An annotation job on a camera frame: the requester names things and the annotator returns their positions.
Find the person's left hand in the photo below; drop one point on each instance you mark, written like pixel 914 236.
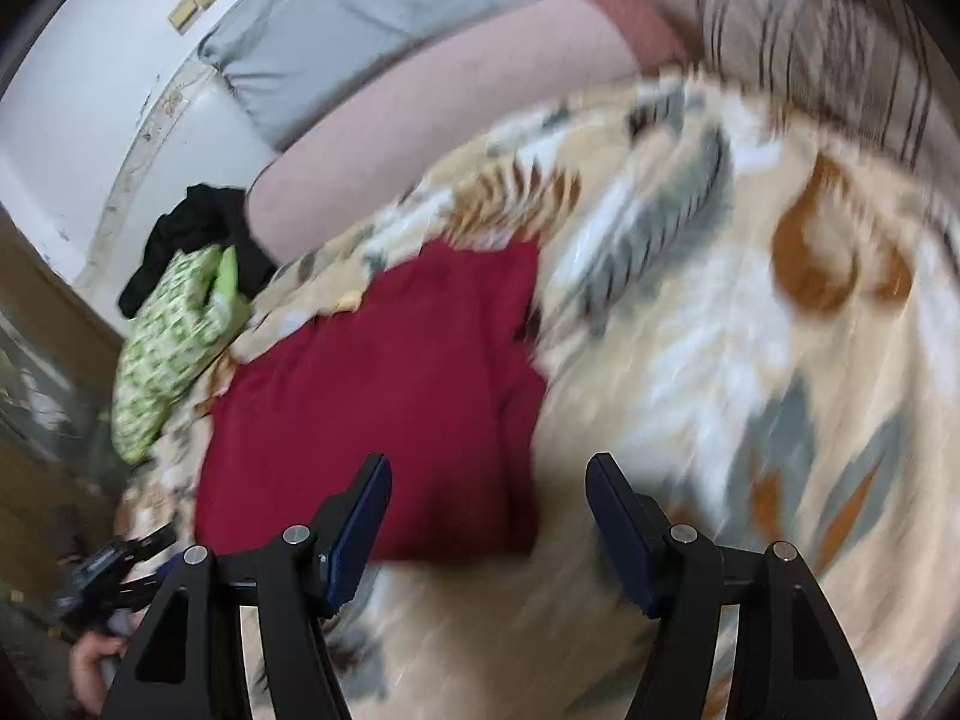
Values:
pixel 84 668

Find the striped beige bedding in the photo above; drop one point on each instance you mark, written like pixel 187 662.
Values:
pixel 869 66

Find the green white patterned cloth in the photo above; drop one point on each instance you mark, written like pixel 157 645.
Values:
pixel 195 310

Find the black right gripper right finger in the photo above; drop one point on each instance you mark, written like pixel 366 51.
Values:
pixel 792 659

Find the black garment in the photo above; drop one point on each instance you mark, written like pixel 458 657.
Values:
pixel 207 216

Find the grey pillow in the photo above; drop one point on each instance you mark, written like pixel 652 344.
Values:
pixel 288 62

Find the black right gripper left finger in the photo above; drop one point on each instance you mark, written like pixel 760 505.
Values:
pixel 186 658

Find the dark red fleece garment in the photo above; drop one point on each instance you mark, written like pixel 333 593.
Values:
pixel 434 371

